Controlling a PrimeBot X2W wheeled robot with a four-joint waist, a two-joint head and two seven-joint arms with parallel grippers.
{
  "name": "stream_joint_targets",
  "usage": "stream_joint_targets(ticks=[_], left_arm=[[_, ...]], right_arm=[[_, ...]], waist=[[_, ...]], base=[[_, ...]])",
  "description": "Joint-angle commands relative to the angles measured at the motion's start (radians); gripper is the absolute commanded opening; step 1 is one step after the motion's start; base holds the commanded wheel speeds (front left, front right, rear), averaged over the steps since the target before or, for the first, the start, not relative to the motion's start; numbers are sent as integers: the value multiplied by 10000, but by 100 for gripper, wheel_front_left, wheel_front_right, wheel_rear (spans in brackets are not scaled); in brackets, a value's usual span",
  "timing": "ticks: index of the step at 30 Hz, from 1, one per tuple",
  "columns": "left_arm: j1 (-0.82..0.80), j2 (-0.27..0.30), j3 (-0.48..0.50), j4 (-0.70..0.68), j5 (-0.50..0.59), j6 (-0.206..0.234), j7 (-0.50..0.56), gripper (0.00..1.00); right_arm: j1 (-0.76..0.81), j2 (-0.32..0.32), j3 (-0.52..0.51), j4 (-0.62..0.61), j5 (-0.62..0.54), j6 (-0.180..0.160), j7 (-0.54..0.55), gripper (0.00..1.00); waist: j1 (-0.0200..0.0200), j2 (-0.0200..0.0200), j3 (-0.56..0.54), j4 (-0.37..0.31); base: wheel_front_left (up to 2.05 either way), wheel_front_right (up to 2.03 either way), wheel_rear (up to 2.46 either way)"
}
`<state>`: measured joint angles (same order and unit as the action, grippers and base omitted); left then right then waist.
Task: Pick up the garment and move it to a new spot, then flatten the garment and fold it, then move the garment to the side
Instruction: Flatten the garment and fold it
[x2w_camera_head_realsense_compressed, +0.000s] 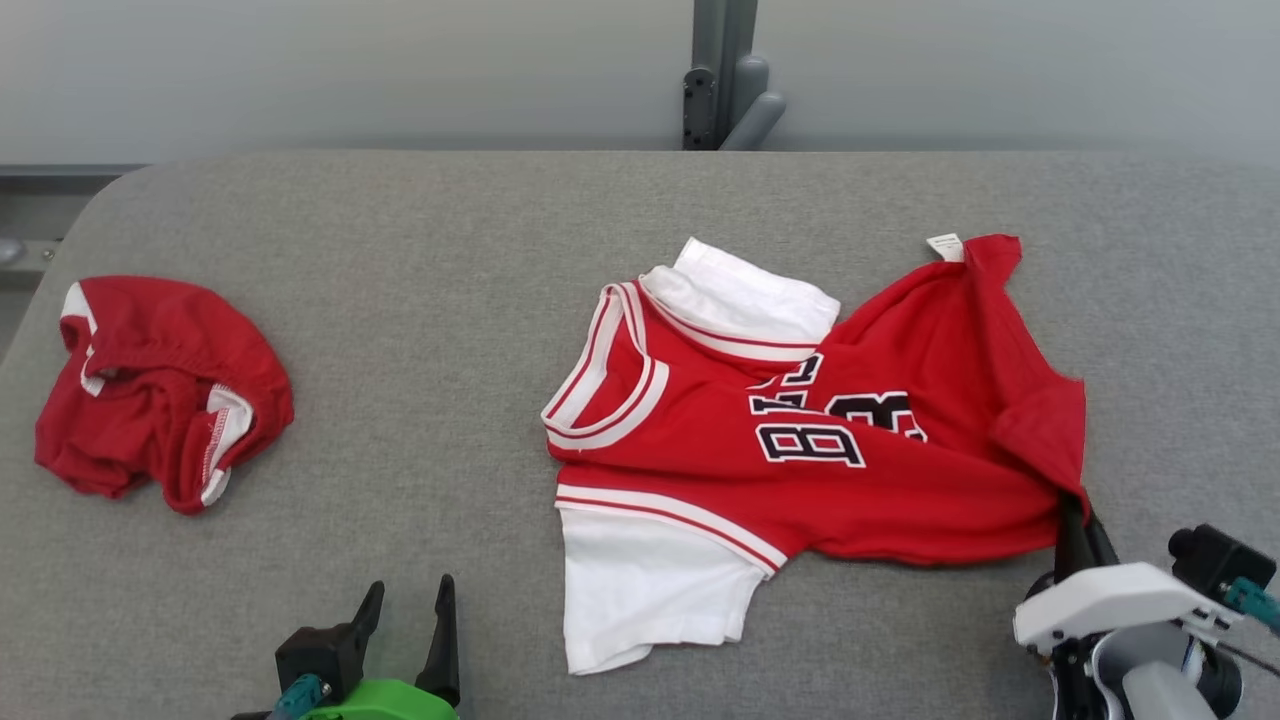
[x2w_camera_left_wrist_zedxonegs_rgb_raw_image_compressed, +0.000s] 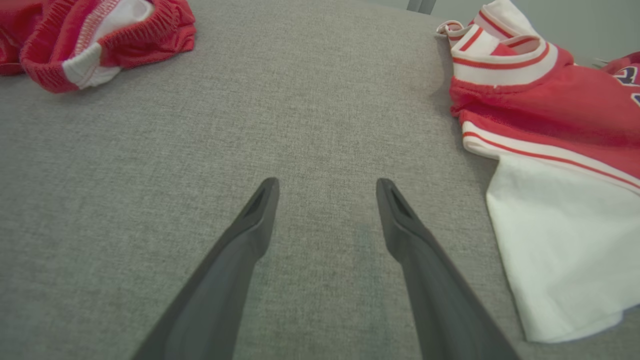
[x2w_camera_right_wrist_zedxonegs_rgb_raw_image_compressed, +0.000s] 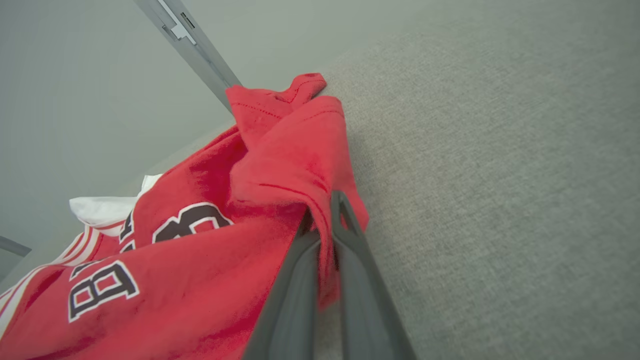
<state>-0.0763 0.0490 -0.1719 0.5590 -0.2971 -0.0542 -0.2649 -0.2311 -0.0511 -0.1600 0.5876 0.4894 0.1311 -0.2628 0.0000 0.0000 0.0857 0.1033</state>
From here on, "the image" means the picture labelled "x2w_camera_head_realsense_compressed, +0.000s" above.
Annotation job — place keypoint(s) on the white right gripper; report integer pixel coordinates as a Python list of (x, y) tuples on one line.
[(1110, 598)]

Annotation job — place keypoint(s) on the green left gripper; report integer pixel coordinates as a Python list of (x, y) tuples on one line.
[(385, 702)]

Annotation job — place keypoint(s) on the red white basketball jersey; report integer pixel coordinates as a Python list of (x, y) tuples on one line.
[(900, 480)]

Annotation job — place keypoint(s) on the red basketball shorts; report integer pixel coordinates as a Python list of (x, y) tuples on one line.
[(150, 330)]

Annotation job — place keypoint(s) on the grey fabric sofa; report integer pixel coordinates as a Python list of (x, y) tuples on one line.
[(400, 300)]

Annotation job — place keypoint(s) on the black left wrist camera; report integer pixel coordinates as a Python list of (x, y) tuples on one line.
[(320, 655)]

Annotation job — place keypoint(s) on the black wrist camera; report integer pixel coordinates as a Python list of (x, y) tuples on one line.
[(1215, 555), (320, 655)]

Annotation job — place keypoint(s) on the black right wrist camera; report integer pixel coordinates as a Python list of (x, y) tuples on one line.
[(1215, 555)]

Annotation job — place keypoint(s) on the grey partition base rail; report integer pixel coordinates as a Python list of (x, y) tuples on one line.
[(60, 175)]

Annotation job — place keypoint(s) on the grey double-bar partition post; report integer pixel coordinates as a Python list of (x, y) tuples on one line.
[(712, 40)]

